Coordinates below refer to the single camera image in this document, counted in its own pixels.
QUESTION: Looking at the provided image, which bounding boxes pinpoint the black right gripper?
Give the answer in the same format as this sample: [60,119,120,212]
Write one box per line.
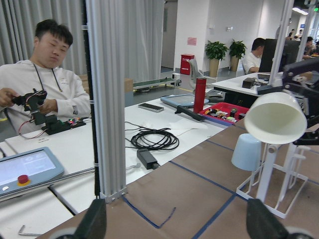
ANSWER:
[281,58,319,146]

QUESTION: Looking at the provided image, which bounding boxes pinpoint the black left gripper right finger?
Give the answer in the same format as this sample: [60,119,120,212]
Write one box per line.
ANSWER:
[246,199,294,239]

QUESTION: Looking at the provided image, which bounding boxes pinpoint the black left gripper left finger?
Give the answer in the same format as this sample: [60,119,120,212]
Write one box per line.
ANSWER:
[73,199,107,239]

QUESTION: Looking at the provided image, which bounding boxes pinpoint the pale green plastic cup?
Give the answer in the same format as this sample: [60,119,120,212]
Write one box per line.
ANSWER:
[244,92,307,144]

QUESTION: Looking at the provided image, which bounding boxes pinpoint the light blue plastic cup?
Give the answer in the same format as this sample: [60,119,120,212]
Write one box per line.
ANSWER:
[231,133,262,171]

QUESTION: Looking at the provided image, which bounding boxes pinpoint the black computer monitor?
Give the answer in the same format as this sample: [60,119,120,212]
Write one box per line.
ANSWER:
[259,39,300,73]

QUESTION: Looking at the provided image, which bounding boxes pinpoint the seated man at monitor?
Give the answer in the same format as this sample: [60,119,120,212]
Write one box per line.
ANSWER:
[242,38,265,74]

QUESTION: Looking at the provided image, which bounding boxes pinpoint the potted plant right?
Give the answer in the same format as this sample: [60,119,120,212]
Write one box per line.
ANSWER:
[229,39,247,72]

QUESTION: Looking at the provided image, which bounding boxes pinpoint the potted plant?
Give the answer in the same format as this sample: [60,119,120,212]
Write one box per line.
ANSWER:
[205,40,228,77]
[229,39,247,72]

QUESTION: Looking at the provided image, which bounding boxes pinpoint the silver hex key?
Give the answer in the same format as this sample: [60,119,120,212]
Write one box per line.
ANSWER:
[17,225,43,237]

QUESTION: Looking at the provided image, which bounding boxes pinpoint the red parts tray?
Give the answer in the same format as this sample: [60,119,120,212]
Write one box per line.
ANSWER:
[199,102,249,126]

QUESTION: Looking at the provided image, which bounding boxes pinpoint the black power adapter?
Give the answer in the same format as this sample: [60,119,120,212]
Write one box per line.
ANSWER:
[137,149,160,170]

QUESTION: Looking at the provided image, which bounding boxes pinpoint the potted plant left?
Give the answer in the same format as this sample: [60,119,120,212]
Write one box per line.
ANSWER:
[205,40,228,77]

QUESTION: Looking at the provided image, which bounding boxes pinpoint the blue teach pendant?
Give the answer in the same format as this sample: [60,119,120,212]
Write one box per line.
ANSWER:
[0,147,64,201]

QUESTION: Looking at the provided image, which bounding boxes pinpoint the red water bottle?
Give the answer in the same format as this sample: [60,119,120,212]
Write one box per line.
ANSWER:
[193,78,206,113]

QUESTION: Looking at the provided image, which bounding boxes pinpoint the red fire cabinet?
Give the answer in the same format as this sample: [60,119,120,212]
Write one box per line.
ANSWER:
[180,54,195,75]

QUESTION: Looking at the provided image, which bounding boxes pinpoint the black smartphone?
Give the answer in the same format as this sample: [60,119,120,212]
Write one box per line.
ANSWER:
[138,103,164,113]

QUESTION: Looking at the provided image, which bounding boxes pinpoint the seated operator in white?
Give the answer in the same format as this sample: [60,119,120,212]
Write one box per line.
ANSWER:
[0,19,91,133]

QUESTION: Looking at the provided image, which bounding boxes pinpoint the cardboard box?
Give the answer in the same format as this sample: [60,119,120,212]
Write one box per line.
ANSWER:
[79,74,134,107]

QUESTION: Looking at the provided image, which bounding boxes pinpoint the white wire cup rack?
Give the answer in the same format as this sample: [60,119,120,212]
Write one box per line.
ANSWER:
[236,143,311,219]

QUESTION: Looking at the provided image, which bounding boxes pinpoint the coiled black cable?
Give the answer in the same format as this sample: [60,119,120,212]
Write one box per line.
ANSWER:
[124,121,180,151]

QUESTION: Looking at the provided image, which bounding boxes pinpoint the aluminium frame post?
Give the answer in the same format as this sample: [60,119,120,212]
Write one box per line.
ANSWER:
[86,0,127,203]

